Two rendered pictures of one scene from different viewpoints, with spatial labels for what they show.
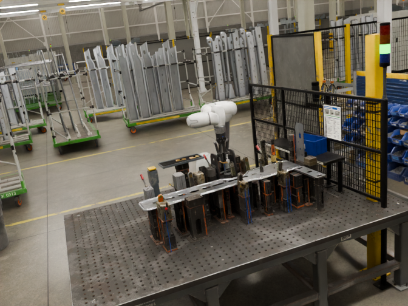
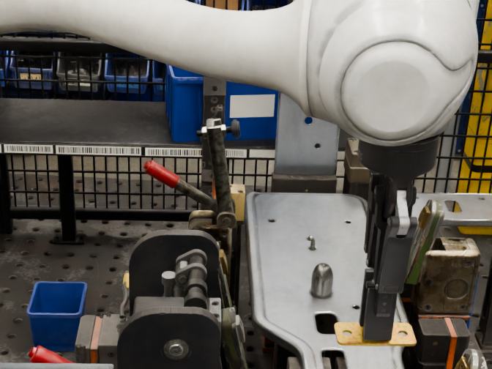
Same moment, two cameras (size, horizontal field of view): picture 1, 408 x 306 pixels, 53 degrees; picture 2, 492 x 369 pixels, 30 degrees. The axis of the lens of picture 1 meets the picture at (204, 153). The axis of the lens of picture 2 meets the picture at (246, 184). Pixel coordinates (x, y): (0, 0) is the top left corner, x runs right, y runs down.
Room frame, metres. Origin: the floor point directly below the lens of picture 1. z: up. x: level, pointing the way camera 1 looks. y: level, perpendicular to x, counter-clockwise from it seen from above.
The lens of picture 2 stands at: (2.91, 0.66, 1.75)
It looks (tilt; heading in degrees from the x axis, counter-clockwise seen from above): 27 degrees down; 290
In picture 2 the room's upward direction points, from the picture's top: 3 degrees clockwise
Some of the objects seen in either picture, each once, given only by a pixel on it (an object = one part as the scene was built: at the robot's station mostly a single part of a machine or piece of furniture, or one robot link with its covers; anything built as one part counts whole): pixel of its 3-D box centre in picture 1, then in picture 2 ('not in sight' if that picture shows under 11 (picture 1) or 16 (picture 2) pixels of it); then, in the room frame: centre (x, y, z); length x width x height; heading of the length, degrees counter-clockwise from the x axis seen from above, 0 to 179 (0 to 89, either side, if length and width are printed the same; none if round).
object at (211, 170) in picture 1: (212, 189); not in sight; (3.22, -0.04, 0.89); 0.13 x 0.11 x 0.38; 23
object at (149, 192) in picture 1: (151, 209); not in sight; (2.98, 0.47, 0.88); 0.11 x 0.10 x 0.36; 23
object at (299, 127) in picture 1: (299, 142); (310, 89); (3.33, -0.82, 1.17); 0.12 x 0.01 x 0.34; 23
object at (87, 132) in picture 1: (68, 106); not in sight; (9.46, 2.98, 0.88); 1.91 x 1.00 x 1.76; 20
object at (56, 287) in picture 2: not in sight; (58, 317); (3.70, -0.55, 0.74); 0.11 x 0.10 x 0.09; 113
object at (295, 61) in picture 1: (296, 107); not in sight; (5.55, -1.35, 1.00); 1.34 x 0.14 x 2.00; 19
